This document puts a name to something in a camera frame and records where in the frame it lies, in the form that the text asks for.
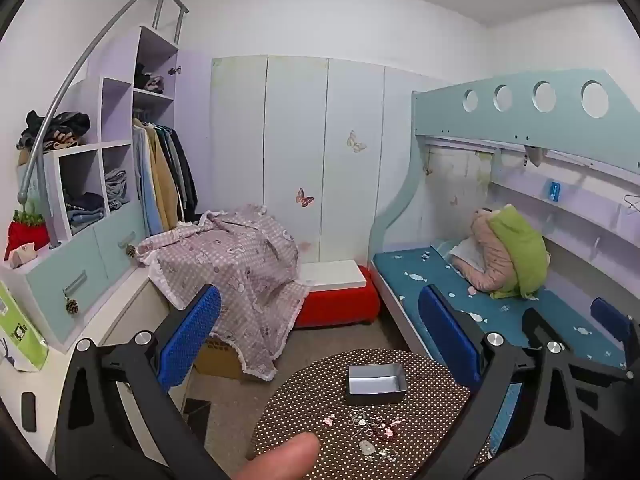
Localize group of small jewelry pieces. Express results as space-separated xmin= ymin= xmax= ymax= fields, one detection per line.
xmin=322 ymin=406 xmax=403 ymax=461

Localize green paper bag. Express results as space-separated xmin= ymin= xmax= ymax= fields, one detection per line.
xmin=0 ymin=280 xmax=50 ymax=373

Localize pink checked printed blanket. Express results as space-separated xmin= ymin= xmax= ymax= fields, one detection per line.
xmin=136 ymin=204 xmax=313 ymax=383

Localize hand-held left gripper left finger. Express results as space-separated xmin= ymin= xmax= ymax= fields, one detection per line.
xmin=54 ymin=284 xmax=222 ymax=480

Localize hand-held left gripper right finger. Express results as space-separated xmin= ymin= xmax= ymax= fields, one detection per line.
xmin=419 ymin=284 xmax=587 ymax=480

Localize person's left hand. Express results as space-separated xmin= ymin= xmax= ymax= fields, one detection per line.
xmin=235 ymin=432 xmax=321 ymax=480

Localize teal bunk bed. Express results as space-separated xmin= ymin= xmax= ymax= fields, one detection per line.
xmin=370 ymin=69 xmax=640 ymax=376

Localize teal patterned mattress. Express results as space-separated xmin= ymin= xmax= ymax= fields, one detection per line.
xmin=372 ymin=247 xmax=628 ymax=368

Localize pile of dark clothes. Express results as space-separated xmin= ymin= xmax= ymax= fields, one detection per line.
xmin=17 ymin=110 xmax=92 ymax=153

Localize red storage stool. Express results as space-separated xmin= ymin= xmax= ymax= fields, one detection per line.
xmin=292 ymin=265 xmax=381 ymax=330

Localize black phone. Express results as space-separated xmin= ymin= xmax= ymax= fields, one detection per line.
xmin=21 ymin=392 xmax=37 ymax=433

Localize folded grey clothes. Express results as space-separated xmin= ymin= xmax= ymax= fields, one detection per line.
xmin=103 ymin=167 xmax=130 ymax=211

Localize cardboard box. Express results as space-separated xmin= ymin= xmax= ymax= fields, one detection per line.
xmin=192 ymin=337 xmax=246 ymax=381

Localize dark clothes bundle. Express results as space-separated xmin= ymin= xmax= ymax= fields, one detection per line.
xmin=134 ymin=62 xmax=165 ymax=93

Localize white wardrobe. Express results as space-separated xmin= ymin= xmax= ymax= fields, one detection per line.
xmin=209 ymin=55 xmax=451 ymax=266

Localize lilac stair shelf unit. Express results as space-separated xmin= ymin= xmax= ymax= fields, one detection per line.
xmin=0 ymin=25 xmax=211 ymax=356

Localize grey metal tin box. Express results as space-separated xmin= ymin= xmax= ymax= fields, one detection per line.
xmin=346 ymin=363 xmax=407 ymax=407

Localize folded dark blue jeans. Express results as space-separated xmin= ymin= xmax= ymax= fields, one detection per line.
xmin=62 ymin=191 xmax=107 ymax=228

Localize white board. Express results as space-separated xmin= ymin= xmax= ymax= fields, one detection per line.
xmin=299 ymin=261 xmax=373 ymax=292

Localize pink padded jacket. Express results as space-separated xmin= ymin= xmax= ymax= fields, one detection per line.
xmin=450 ymin=205 xmax=521 ymax=297

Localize brown polka dot round table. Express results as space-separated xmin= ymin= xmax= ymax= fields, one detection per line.
xmin=248 ymin=350 xmax=496 ymax=480

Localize white desk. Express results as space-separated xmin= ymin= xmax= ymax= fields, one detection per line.
xmin=0 ymin=272 xmax=198 ymax=466

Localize red strawberry plush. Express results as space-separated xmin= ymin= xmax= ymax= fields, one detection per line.
xmin=4 ymin=207 xmax=51 ymax=261

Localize row of hanging clothes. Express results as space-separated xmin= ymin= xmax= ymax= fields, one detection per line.
xmin=132 ymin=117 xmax=198 ymax=238

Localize white pillow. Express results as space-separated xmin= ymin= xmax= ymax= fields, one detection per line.
xmin=447 ymin=237 xmax=486 ymax=271

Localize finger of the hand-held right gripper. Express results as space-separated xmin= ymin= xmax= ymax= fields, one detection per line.
xmin=585 ymin=297 xmax=640 ymax=387
xmin=522 ymin=307 xmax=552 ymax=350

